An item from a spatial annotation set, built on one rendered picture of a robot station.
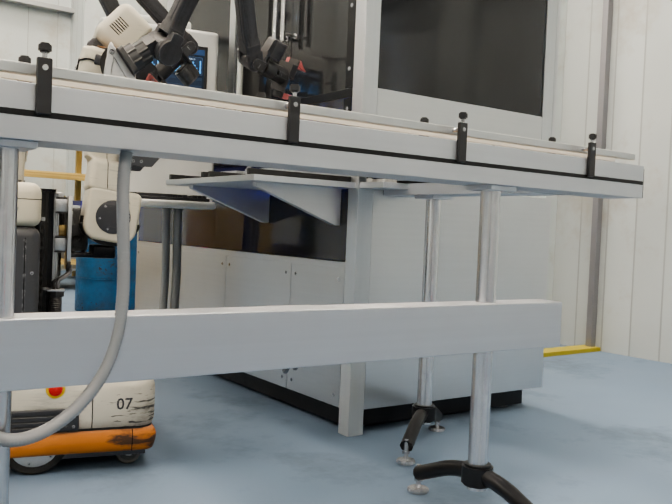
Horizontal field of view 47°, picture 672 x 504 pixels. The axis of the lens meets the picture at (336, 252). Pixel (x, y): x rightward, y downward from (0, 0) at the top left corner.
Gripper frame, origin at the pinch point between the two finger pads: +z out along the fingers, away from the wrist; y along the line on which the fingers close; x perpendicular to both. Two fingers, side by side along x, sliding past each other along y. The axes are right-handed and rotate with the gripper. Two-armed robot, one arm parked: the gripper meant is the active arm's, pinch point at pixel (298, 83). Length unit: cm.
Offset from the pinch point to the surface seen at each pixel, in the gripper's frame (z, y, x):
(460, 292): 62, 50, 58
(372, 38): 6.5, -22.9, 19.0
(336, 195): 11.9, 31.7, 24.5
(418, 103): 29.8, -9.3, 30.6
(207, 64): 23, 1, -76
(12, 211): -134, 48, 74
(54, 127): -132, 33, 75
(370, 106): 10.0, -1.1, 26.0
